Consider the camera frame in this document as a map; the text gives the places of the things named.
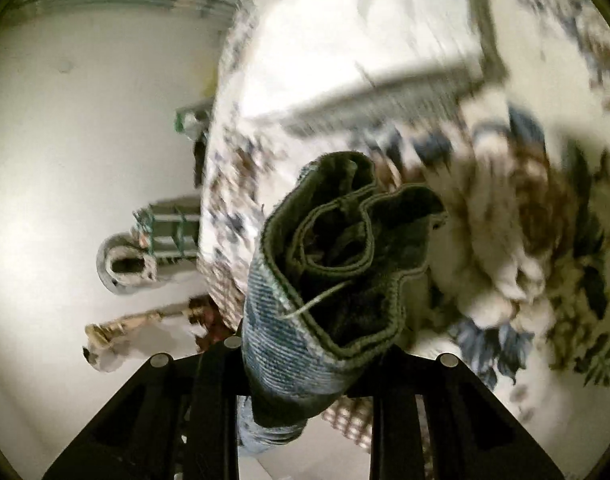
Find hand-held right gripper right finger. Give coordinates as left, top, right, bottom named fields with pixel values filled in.
left=342, top=337, right=568, bottom=480

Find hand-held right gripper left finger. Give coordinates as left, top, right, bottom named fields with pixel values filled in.
left=41, top=321, right=258, bottom=480

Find blue denim pants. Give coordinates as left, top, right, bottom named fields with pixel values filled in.
left=235, top=150, right=448, bottom=456

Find brass floor tool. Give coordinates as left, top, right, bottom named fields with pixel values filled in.
left=82, top=305, right=206, bottom=361

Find grey round container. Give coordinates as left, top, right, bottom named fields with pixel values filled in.
left=96, top=232, right=158, bottom=295

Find floral printed blanket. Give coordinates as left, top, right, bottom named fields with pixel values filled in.
left=195, top=0, right=610, bottom=456

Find green and white box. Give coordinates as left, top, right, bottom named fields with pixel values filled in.
left=175, top=101, right=213, bottom=140

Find white folded cloth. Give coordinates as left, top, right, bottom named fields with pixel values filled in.
left=237, top=0, right=510, bottom=133

